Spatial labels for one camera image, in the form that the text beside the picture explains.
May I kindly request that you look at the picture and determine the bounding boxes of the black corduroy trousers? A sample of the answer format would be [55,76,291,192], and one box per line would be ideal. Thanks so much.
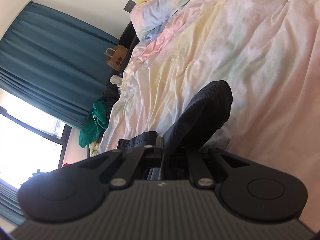
[117,80,234,181]

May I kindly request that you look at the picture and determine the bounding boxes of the yellow knitted cloth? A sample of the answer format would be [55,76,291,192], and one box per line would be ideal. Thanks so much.
[88,139,102,157]

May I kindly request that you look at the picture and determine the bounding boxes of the green clothing pile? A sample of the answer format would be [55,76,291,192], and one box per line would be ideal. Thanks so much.
[78,96,110,148]

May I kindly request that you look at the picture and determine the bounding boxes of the brown paper bag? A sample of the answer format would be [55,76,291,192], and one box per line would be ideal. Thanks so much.
[104,45,128,71]

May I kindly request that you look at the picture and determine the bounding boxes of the black framed window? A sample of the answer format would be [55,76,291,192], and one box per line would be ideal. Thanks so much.
[0,90,71,189]

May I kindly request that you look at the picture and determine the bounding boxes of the black bedside chair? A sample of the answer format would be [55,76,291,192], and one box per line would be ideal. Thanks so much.
[110,22,140,81]

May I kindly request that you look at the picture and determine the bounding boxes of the right teal curtain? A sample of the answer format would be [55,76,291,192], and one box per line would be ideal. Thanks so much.
[1,2,119,128]

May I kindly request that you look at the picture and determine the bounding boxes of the teal curtain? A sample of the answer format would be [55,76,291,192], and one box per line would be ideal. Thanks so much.
[1,2,119,128]
[0,179,25,226]

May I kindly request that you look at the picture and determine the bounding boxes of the left teal curtain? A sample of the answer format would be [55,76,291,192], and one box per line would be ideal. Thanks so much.
[0,179,25,226]

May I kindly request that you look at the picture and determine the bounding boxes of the pastel tie-dye bed sheet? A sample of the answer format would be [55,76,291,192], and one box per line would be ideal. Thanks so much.
[99,0,319,231]

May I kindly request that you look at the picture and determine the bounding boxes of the pastel pillow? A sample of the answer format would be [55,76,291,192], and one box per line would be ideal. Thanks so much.
[129,0,216,41]

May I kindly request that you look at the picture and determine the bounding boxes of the grey wall switch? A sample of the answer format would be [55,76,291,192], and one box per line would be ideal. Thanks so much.
[124,0,136,12]

